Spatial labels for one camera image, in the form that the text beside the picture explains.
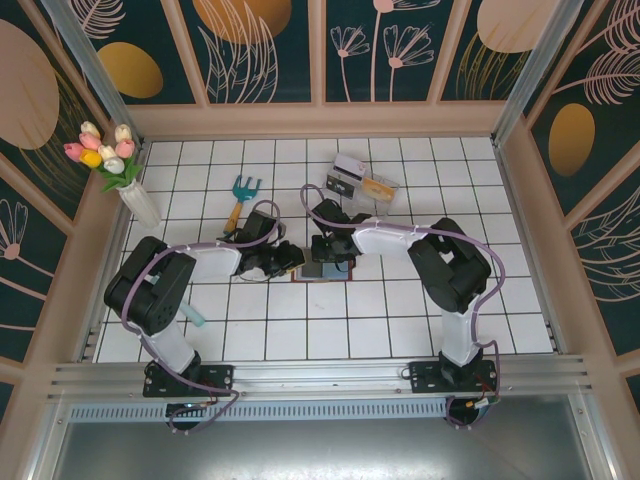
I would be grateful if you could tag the grey credit card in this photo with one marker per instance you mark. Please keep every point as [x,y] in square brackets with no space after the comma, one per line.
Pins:
[312,271]

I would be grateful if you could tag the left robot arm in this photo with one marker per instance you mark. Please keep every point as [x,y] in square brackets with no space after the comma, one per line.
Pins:
[150,295]

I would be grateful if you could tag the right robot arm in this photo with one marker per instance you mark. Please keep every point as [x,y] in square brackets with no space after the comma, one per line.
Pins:
[450,265]

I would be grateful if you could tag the black credit card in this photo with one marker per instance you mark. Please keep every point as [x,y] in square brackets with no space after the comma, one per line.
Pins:
[340,186]

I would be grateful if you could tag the gold credit card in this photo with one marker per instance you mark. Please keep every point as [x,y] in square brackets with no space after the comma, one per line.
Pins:
[377,190]

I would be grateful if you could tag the white credit card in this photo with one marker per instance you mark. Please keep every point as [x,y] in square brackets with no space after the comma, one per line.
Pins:
[350,166]

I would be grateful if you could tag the clear plastic organizer tray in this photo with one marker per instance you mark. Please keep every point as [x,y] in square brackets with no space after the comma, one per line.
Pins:
[390,197]

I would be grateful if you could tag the teal toy hammer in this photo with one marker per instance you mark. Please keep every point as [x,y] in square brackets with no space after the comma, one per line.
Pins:
[195,316]

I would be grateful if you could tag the white ribbed vase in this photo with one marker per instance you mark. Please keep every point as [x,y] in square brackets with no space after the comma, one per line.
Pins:
[142,205]

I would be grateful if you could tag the artificial tulip bouquet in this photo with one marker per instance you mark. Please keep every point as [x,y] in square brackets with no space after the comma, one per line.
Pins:
[107,152]

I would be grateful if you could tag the grey metal sheet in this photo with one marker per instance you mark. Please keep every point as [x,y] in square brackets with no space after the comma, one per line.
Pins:
[320,450]

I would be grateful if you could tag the aluminium mounting rail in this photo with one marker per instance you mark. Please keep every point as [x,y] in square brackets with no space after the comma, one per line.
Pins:
[320,375]

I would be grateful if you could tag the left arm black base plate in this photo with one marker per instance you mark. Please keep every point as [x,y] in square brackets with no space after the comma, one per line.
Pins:
[217,380]

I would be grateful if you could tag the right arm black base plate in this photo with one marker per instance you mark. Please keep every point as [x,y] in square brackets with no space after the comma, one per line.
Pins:
[425,377]

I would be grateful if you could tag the aluminium side rail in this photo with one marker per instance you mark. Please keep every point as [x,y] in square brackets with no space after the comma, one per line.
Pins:
[95,320]
[530,250]

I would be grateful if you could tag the aluminium corner post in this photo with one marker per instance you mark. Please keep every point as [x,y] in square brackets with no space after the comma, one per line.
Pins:
[95,70]
[535,65]

